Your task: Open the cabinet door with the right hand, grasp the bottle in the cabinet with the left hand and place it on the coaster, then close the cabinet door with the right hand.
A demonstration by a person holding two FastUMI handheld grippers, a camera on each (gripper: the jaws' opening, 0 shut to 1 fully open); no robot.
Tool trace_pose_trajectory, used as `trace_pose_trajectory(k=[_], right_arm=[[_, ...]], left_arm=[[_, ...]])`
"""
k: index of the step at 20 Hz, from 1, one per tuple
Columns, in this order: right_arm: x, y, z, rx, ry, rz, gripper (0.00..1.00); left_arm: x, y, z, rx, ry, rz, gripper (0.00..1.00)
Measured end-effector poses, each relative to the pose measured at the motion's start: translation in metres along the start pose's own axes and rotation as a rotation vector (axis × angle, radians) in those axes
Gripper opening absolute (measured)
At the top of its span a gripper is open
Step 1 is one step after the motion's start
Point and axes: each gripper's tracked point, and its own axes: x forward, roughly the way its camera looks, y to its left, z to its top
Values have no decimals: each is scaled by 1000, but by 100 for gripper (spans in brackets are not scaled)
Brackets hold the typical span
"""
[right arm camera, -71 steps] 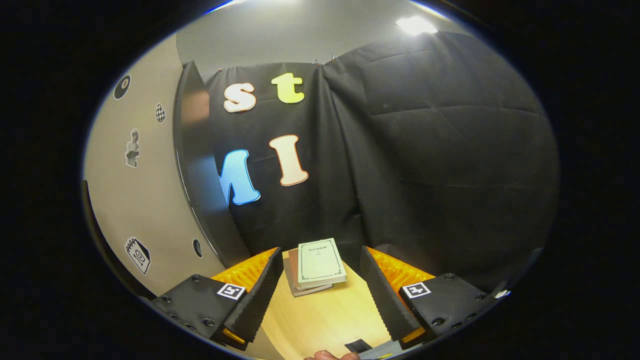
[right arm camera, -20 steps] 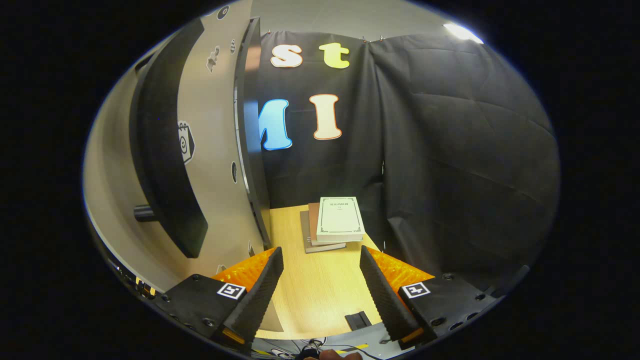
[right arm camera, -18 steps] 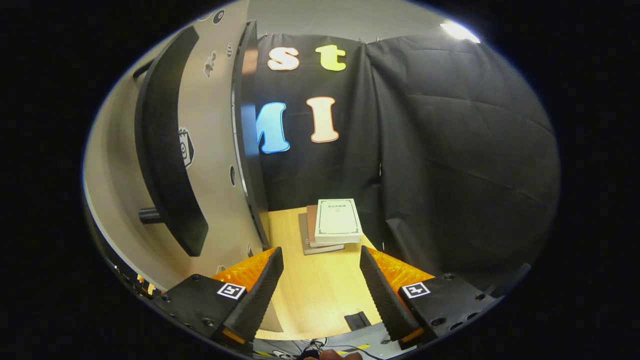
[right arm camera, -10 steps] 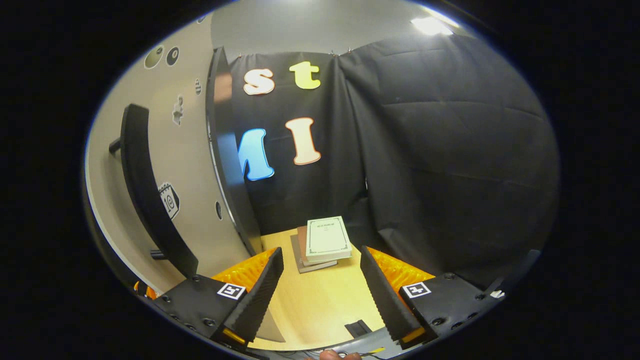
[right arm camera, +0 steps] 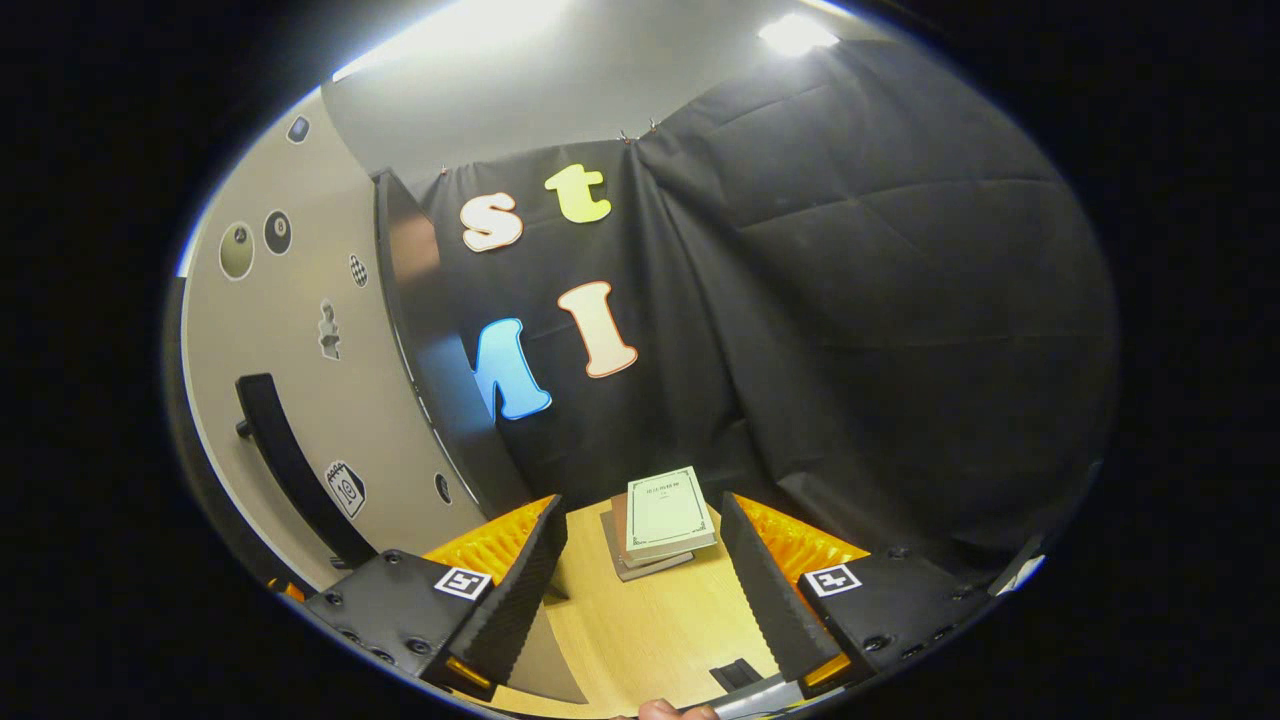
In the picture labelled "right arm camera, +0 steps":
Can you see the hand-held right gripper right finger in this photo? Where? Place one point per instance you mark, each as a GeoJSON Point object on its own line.
{"type": "Point", "coordinates": [765, 600]}

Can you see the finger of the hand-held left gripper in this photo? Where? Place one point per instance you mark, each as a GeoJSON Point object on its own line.
{"type": "Point", "coordinates": [290, 592]}

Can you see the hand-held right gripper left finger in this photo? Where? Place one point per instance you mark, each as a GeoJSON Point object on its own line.
{"type": "Point", "coordinates": [520, 590]}

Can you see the grey cabinet door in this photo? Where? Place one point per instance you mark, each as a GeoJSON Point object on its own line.
{"type": "Point", "coordinates": [300, 330]}

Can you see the brown book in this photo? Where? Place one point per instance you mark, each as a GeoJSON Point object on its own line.
{"type": "Point", "coordinates": [618, 520]}

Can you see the pale green book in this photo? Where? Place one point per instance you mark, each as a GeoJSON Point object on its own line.
{"type": "Point", "coordinates": [668, 510]}

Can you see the black backdrop cloth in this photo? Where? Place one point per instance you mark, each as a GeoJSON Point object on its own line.
{"type": "Point", "coordinates": [880, 300]}

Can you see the small ceiling light panel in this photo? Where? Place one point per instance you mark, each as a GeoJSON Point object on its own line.
{"type": "Point", "coordinates": [795, 33]}

